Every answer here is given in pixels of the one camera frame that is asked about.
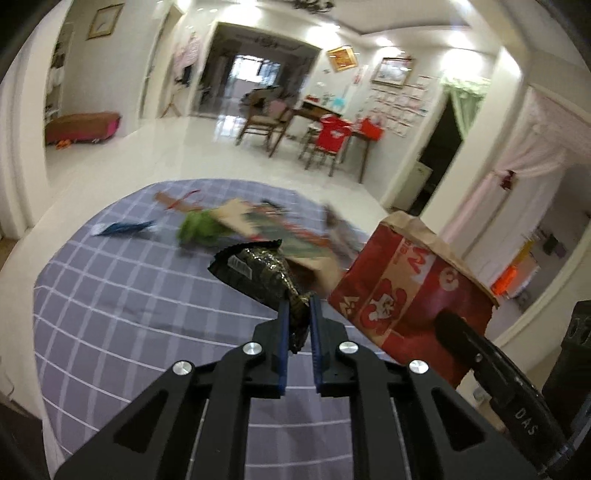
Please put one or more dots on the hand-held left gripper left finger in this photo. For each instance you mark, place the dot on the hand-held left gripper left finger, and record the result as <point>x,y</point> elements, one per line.
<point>282,341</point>

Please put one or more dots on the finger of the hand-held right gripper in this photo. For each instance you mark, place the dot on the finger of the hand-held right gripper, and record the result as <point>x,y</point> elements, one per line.
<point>498,374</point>

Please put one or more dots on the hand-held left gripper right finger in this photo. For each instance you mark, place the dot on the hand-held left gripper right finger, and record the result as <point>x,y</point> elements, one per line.
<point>315,341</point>

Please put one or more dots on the dark foil snack wrapper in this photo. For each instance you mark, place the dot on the dark foil snack wrapper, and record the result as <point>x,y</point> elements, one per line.
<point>258,272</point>

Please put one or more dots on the red paper bag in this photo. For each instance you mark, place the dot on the red paper bag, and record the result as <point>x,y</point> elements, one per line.
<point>392,277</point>

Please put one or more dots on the brown printed paper bag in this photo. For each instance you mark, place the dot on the brown printed paper bag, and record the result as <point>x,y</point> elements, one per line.
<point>304,251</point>

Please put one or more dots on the orange plastic stool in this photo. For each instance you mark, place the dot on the orange plastic stool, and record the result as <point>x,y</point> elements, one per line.
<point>503,280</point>

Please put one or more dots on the grey printed wrapper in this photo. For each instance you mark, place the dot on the grey printed wrapper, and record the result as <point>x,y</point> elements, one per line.
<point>341,230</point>

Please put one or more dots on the green snack wrapper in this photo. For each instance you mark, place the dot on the green snack wrapper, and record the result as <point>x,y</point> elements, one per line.
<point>201,228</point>

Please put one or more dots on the purple checked tablecloth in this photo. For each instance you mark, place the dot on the purple checked tablecloth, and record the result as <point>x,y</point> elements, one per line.
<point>115,300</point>

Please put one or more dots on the brown scrap with red ribbon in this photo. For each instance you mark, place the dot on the brown scrap with red ribbon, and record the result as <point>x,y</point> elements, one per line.
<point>178,201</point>

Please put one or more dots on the white cabinet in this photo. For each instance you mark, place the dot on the white cabinet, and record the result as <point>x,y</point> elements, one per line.
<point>419,184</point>

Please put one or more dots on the red curtain ornament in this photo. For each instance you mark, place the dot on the red curtain ornament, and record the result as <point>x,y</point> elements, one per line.
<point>508,180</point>

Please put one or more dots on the blue snack wrapper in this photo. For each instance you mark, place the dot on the blue snack wrapper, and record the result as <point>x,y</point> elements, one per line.
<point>122,228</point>

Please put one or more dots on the wooden dining table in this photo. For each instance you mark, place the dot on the wooden dining table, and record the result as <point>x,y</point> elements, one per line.
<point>364,147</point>

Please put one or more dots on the chair with red cover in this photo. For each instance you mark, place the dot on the chair with red cover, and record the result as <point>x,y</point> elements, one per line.
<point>330,136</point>

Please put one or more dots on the pink curtain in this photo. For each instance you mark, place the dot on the pink curtain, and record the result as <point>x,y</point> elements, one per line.
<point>535,147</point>

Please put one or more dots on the red gift bag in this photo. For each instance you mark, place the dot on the red gift bag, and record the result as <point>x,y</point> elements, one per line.
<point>371,129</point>

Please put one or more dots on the wooden dining chair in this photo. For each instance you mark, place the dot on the wooden dining chair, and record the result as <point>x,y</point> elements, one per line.
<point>265,120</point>

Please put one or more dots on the framed landscape picture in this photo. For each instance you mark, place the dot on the framed landscape picture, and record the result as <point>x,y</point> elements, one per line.
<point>392,72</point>

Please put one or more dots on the gold framed picture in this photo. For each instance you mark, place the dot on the gold framed picture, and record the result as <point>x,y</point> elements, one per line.
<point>342,59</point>

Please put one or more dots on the green door valance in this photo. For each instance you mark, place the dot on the green door valance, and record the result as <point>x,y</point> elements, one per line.
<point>464,85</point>

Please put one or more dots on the small dark chandelier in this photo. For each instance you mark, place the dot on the small dark chandelier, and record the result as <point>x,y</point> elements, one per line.
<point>267,44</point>

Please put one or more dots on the wall of paper certificates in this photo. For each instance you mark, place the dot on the wall of paper certificates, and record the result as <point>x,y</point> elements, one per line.
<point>401,106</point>

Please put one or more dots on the framed wall picture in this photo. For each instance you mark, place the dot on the framed wall picture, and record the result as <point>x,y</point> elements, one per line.
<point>105,21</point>

